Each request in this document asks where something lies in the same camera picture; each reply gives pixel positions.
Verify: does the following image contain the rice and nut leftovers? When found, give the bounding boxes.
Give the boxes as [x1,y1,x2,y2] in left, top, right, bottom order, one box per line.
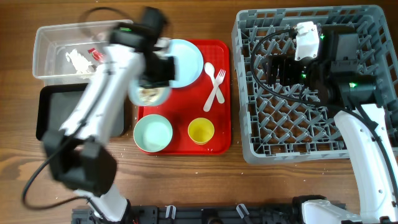
[139,87,165,104]

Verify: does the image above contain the light blue small bowl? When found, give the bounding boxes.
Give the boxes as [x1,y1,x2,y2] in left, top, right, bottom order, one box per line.
[128,80,172,106]

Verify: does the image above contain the light blue plate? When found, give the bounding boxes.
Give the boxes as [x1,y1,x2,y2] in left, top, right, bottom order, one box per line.
[166,39,204,88]

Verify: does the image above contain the mint green bowl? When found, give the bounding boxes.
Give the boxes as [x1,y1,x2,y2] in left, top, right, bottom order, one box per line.
[133,114,173,153]

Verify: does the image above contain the white tissue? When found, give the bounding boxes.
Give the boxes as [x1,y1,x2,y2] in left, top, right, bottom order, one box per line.
[65,49,95,74]

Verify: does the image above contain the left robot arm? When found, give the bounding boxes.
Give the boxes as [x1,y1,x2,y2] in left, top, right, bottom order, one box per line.
[42,7,175,223]

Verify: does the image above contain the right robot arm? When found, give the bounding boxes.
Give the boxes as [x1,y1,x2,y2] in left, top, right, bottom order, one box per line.
[251,22,397,223]

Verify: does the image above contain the grey dishwasher rack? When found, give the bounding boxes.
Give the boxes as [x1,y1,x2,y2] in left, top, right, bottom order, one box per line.
[231,5,397,164]

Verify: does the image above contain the red serving tray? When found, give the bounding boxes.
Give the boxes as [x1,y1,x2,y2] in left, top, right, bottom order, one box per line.
[137,39,231,156]

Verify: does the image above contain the white plastic spoon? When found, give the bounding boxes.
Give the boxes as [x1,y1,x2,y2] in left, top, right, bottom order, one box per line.
[204,62,225,104]

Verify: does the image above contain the white plastic fork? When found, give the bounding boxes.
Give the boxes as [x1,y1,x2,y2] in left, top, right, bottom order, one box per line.
[203,69,226,112]

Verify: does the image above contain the yellow cup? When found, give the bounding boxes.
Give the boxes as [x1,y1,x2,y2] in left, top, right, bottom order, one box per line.
[188,118,215,145]

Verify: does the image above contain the clear plastic bin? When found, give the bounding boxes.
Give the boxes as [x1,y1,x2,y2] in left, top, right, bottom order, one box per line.
[32,19,132,85]

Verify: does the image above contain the black rectangular tray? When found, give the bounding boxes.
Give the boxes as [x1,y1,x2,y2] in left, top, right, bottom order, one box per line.
[35,83,132,141]

